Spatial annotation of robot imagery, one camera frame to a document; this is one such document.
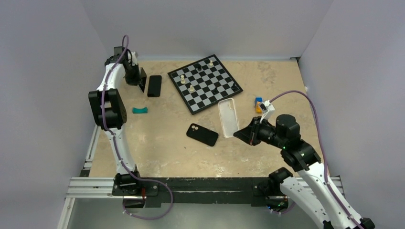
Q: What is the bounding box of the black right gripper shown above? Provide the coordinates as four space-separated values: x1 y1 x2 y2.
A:
234 115 286 148

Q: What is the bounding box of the black smartphone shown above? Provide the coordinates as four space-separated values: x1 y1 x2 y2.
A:
147 75 162 97

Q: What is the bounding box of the white phone case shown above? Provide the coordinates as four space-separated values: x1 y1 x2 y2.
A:
218 98 239 138

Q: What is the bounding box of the black phone case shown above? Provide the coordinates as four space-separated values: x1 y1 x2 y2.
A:
186 123 219 147

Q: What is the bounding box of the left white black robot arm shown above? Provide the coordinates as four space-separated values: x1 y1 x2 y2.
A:
88 46 147 196

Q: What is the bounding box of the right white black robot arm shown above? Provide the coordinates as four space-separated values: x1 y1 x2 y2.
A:
234 114 375 229

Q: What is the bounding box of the yellow toy block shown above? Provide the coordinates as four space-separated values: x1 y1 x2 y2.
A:
255 103 262 114

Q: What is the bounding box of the teal arch block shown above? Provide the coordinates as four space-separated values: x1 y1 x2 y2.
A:
132 107 148 114

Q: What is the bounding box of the black chess piece back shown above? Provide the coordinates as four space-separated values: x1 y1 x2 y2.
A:
195 63 202 71

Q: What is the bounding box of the black white chessboard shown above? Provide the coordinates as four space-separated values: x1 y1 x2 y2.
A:
168 54 243 115

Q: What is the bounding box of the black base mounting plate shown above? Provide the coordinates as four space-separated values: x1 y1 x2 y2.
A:
112 177 292 211

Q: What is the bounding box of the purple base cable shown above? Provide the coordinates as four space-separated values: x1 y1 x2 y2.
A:
121 178 174 221

